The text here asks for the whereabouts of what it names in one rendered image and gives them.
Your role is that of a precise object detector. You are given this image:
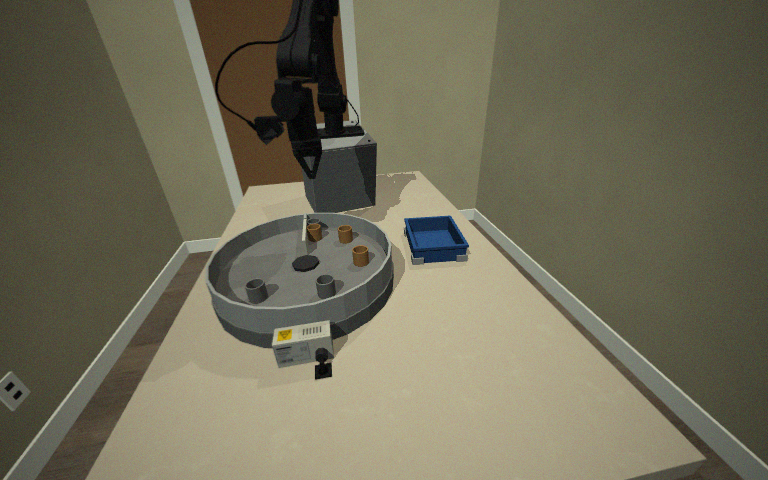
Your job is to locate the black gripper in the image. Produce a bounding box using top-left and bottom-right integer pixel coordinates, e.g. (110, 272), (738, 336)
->
(291, 113), (322, 179)

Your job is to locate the blue open-top crate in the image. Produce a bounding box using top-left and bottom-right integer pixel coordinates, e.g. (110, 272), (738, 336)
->
(404, 215), (469, 263)

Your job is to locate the bronze bushing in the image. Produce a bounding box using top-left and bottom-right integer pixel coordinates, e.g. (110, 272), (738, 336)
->
(306, 224), (322, 242)
(352, 245), (369, 267)
(338, 225), (353, 244)

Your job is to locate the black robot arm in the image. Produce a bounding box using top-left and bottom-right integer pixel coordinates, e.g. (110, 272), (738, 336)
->
(254, 0), (364, 145)

